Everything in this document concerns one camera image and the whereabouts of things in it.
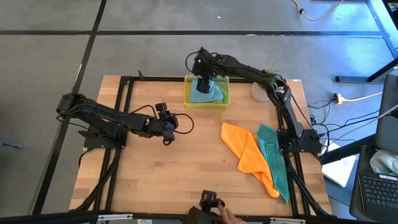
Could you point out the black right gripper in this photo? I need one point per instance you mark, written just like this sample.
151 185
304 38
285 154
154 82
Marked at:
203 65

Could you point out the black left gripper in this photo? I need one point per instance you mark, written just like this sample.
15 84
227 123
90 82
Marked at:
169 126

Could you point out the light blue microfiber towel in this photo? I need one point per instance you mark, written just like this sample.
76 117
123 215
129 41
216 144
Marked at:
205 97

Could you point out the orange microfiber towel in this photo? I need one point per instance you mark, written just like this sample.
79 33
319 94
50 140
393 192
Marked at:
245 149

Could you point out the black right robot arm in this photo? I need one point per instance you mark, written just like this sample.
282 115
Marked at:
248 71

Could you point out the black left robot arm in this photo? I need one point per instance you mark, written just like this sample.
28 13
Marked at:
109 118

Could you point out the teal microfiber towel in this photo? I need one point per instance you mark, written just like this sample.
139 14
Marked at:
275 158

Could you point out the yellow plastic bin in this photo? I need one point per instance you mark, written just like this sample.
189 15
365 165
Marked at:
186 96

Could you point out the succulent in white patterned pot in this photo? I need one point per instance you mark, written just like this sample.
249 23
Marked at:
258 93

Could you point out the black handheld control device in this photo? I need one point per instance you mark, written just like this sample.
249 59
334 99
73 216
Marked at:
208 199

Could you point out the person's hand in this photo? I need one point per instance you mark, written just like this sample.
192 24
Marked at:
230 217

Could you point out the yellow power plug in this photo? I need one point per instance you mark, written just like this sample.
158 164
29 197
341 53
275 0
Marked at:
338 99

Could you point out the black gantry crossbar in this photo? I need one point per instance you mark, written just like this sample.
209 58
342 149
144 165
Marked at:
46 219

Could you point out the black desk leg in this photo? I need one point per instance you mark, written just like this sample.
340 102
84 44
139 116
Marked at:
357 79

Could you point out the white notebook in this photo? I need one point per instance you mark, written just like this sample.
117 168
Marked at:
339 168

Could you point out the dark grey monitor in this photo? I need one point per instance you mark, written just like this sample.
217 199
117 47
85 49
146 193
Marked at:
388 130

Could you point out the crumpled pale bag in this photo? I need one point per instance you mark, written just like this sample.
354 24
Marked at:
384 161

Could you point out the black keyboard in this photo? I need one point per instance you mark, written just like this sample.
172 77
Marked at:
376 193

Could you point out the black aluminium table frame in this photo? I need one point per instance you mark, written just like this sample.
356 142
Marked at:
149 78

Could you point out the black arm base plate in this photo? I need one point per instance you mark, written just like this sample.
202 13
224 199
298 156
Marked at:
311 144
93 143

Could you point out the black desk frame bar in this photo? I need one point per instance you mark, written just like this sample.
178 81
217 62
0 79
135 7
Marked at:
382 28

